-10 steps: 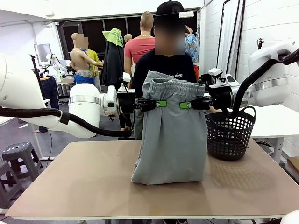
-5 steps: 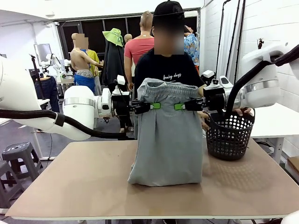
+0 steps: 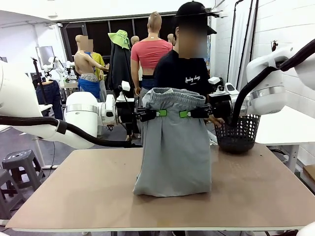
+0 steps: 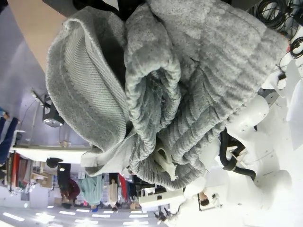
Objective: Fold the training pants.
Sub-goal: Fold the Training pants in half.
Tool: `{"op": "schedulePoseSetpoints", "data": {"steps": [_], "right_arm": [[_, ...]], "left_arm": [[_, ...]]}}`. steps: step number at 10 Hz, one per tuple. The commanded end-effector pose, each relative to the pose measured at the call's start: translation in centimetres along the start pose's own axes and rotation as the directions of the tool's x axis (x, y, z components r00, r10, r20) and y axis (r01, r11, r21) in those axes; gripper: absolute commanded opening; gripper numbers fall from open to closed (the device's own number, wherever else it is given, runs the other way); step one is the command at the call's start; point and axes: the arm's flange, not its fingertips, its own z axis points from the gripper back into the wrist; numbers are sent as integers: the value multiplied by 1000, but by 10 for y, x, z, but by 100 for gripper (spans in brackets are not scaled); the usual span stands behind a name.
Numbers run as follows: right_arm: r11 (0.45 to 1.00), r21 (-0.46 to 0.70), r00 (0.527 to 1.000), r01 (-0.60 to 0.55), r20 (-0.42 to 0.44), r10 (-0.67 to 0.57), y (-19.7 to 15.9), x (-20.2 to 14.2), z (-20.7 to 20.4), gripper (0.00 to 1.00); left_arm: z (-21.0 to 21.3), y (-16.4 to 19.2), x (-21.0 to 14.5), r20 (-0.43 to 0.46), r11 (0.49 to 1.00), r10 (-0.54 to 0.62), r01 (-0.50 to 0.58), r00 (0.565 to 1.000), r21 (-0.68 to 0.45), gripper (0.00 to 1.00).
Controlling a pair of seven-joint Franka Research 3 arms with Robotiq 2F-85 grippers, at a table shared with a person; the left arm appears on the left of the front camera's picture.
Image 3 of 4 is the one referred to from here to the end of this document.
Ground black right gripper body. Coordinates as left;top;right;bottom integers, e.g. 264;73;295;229
208;94;232;119

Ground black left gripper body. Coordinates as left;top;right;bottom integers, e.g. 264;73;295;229
115;100;137;123

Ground black perforated plastic basket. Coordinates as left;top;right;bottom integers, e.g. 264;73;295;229
214;113;261;154

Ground grey training pants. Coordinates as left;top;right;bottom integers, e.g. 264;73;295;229
132;88;213;197

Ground person's left hand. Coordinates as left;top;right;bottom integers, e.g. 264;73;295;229
208;117;225;128

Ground person in black t-shirt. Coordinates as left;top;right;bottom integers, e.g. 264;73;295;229
154;1;226;148

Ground mannequin in black coat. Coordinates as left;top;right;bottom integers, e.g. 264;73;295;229
107;40;141;142

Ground mannequin in pink top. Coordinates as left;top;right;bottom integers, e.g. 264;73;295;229
130;11;173;99

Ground background person in yellow shirt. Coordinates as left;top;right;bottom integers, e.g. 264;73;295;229
85;35;107;82

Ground bare mannequin with blue cloth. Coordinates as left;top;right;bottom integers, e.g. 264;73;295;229
73;34;110;98

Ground black light stand pole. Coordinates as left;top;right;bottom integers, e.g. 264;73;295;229
227;0;244;78
240;0;254;82
248;0;259;62

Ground green sun hat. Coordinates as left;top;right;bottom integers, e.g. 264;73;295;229
107;29;131;50

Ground mannequin in blue jeans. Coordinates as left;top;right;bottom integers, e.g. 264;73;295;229
35;79;63;120

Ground tall black tripod stand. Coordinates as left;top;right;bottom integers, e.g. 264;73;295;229
31;57;50;106

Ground black baseball cap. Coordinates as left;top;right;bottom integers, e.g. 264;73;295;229
175;1;218;35

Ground grey plastic stool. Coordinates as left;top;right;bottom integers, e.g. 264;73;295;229
1;149;46;191
0;169;25;219

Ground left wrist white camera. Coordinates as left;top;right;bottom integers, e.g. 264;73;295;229
116;81;135;102

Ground wrist white camera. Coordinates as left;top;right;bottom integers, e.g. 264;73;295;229
116;81;135;102
208;76;226;96

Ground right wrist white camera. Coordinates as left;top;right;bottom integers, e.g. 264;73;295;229
208;76;226;96

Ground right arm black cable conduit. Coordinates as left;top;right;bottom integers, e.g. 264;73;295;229
227;38;315;126

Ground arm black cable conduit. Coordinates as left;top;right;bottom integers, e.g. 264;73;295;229
227;38;315;126
0;115;143;149

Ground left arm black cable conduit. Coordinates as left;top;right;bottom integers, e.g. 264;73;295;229
0;115;143;149

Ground grey wall screen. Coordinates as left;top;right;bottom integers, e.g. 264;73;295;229
35;46;56;66

